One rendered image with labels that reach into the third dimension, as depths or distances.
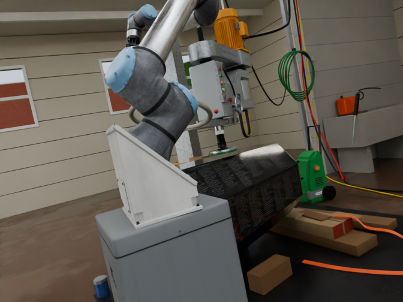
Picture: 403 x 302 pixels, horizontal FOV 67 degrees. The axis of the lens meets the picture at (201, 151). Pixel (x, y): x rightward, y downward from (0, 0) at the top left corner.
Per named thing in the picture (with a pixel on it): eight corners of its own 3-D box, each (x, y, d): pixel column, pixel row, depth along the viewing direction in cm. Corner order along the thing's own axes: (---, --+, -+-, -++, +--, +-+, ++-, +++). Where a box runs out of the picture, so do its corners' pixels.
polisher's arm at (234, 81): (238, 122, 311) (229, 74, 307) (260, 117, 300) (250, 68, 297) (208, 129, 246) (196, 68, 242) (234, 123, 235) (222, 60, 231)
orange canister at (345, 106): (334, 118, 484) (331, 97, 482) (355, 113, 506) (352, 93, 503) (346, 116, 465) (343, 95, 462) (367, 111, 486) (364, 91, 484)
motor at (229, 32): (224, 60, 311) (216, 21, 308) (253, 51, 297) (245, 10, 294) (213, 57, 286) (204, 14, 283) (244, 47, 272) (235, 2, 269)
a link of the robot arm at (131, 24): (133, 9, 188) (125, 17, 194) (132, 26, 184) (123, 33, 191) (146, 16, 194) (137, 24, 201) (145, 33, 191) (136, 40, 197)
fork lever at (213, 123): (219, 126, 264) (217, 120, 264) (239, 122, 255) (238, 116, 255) (178, 132, 203) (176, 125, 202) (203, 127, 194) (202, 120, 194)
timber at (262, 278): (264, 295, 189) (260, 277, 188) (249, 289, 198) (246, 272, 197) (292, 274, 207) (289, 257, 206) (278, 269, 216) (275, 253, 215)
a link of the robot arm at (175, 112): (183, 144, 111) (209, 106, 114) (148, 115, 102) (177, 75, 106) (165, 140, 123) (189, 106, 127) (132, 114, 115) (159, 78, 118)
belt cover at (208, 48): (229, 76, 315) (226, 60, 313) (253, 70, 303) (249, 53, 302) (184, 69, 229) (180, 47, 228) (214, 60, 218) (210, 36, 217)
